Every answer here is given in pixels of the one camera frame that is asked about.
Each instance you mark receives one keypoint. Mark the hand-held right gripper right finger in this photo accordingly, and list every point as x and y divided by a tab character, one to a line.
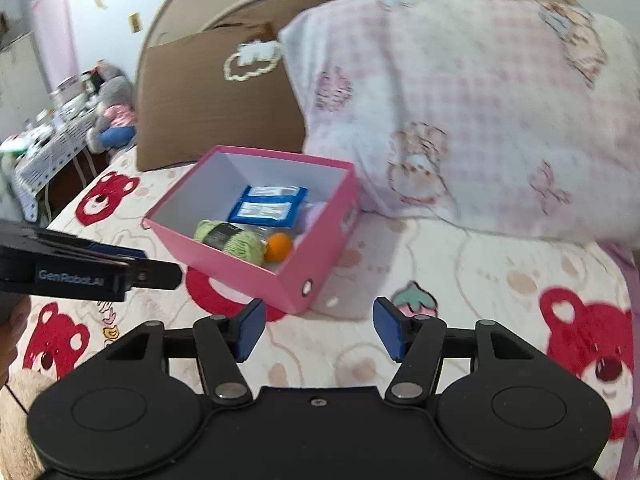
387	331

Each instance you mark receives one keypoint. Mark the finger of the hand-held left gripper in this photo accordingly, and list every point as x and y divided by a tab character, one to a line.
155	275
120	252

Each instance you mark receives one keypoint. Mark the beige fuzzy cloth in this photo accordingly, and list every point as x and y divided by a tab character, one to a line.
20	425

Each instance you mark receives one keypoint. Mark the pink checked pillow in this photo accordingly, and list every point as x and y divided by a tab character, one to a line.
475	110

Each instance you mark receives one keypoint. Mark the green yarn ball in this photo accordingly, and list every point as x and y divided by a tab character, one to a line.
240	247

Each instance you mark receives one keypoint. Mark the pink cardboard box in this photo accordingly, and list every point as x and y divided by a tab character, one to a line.
300	270

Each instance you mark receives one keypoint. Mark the orange makeup sponge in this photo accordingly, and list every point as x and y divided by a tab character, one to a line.
278	247

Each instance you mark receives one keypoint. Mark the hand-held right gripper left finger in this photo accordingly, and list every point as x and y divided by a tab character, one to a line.
252	329

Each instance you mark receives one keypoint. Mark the purple plush bear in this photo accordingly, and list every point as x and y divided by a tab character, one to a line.
312	217

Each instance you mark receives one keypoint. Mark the yellow wall tag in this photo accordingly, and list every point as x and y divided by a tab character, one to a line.
134	22

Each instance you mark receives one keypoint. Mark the blue wipes packet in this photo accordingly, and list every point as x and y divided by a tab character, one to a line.
267	207

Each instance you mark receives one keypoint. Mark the table with starred white cloth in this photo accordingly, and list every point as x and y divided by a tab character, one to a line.
45	160

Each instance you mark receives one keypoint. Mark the brown pillow with cloud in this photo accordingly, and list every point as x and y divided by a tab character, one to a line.
200	110

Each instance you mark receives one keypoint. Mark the red bear printed blanket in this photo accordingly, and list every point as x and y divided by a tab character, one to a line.
475	285

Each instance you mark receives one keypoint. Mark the person's left hand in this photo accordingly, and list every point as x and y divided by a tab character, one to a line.
12	340

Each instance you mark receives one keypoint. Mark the grey plush toy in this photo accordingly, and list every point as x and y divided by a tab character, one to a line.
112	110

